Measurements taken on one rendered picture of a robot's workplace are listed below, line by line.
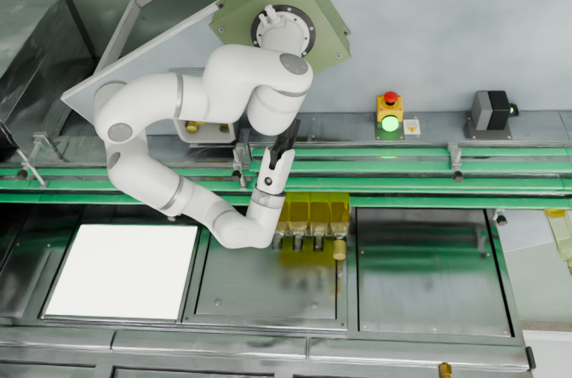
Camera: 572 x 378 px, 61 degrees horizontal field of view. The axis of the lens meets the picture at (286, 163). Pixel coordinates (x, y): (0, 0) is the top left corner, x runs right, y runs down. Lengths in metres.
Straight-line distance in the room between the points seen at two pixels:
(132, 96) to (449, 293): 1.06
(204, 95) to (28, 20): 1.34
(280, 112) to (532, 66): 0.79
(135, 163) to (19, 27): 1.26
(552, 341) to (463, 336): 3.50
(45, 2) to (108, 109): 1.39
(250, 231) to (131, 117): 0.38
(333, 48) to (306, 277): 0.67
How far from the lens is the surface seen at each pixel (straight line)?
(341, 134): 1.44
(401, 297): 1.51
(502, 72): 1.48
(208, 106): 0.91
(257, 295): 1.48
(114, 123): 0.88
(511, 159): 1.48
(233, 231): 1.05
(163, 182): 0.98
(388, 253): 1.58
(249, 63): 0.88
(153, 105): 0.89
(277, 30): 1.14
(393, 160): 1.41
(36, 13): 2.19
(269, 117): 0.95
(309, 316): 1.44
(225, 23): 1.21
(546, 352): 4.90
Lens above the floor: 1.84
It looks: 40 degrees down
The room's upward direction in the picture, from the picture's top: 174 degrees counter-clockwise
